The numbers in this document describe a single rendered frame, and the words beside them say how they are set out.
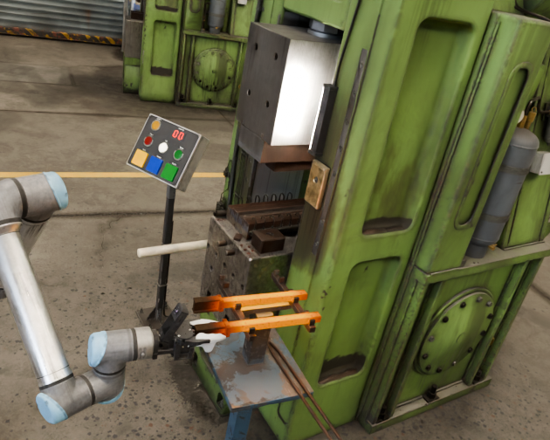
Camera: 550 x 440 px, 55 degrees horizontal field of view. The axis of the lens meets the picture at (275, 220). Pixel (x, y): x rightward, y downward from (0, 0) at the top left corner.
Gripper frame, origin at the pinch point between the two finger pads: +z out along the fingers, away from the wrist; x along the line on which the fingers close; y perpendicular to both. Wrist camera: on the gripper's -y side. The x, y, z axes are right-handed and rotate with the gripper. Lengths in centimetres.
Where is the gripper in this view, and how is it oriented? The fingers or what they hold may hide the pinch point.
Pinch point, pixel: (219, 328)
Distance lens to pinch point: 163.5
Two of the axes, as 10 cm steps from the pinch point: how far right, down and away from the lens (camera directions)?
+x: 3.8, 4.9, -7.9
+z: 9.1, -0.3, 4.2
